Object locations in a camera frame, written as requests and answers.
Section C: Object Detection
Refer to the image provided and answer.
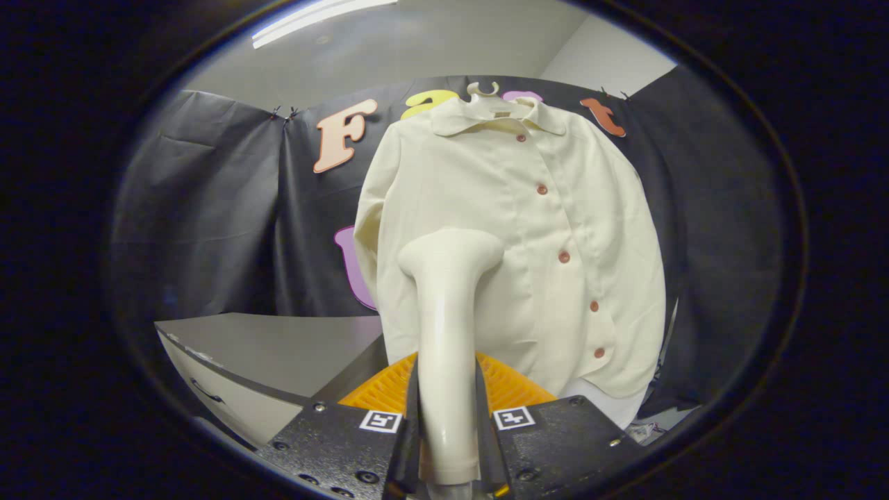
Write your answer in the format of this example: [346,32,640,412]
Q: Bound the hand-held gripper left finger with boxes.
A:
[254,352,422,500]

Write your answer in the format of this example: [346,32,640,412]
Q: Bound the grey cabinet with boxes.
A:
[154,312,390,449]

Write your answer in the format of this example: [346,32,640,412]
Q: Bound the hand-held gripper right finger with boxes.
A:
[474,352,643,500]

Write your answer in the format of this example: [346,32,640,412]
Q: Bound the ceiling light panel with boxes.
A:
[251,0,400,49]

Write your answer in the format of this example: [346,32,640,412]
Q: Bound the black drawer handle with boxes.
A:
[189,377,224,405]

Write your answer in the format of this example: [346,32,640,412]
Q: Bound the white clothes hanger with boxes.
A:
[467,81,535,119]

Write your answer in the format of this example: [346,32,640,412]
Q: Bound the white garment steamer head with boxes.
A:
[397,228,505,500]

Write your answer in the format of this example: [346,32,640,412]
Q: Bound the black backdrop cloth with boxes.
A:
[108,66,786,417]

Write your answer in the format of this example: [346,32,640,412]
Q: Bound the white stand pole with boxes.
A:
[663,297,680,362]

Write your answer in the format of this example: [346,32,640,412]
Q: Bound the cream button-up shirt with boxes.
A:
[353,96,667,400]

